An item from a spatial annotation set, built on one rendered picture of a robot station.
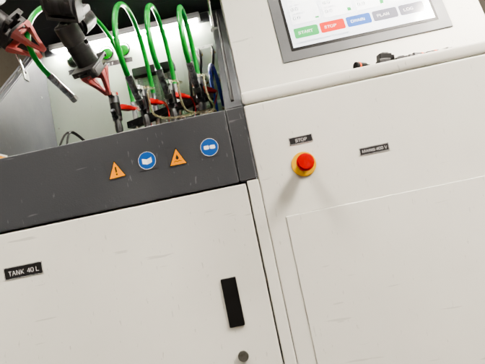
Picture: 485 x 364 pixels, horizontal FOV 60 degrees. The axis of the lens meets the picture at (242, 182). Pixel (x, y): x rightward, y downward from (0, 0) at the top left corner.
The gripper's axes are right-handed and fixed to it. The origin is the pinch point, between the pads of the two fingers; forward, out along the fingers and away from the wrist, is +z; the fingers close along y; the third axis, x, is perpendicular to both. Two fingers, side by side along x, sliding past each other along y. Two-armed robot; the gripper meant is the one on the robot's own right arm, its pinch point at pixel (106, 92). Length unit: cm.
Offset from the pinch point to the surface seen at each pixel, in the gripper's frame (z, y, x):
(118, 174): 4.9, -32.5, -11.5
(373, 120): 14, -23, -65
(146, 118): 9.6, -2.3, -7.7
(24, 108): 0.6, 8.3, 33.1
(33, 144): 10.0, 1.9, 33.4
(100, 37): -3.3, 40.1, 14.7
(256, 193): 16, -35, -39
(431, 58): 8, -13, -80
